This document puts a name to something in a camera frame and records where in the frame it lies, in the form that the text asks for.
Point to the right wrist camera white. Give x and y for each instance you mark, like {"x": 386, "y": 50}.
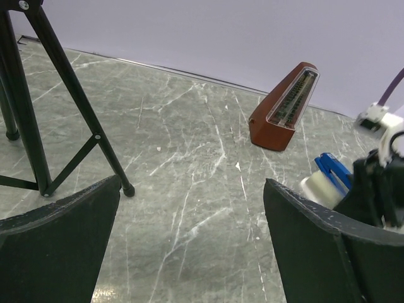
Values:
{"x": 383, "y": 126}

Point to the small beige white stapler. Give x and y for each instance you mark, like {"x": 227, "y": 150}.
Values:
{"x": 319, "y": 189}

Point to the brown wooden metronome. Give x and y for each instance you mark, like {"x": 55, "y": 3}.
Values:
{"x": 273, "y": 123}

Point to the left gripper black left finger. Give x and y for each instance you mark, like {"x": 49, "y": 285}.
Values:
{"x": 54, "y": 253}

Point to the blue metal stapler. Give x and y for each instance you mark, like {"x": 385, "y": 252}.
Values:
{"x": 335, "y": 171}

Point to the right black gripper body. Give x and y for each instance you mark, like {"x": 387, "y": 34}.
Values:
{"x": 376, "y": 196}

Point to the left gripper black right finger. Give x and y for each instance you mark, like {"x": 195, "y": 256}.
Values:
{"x": 324, "y": 256}

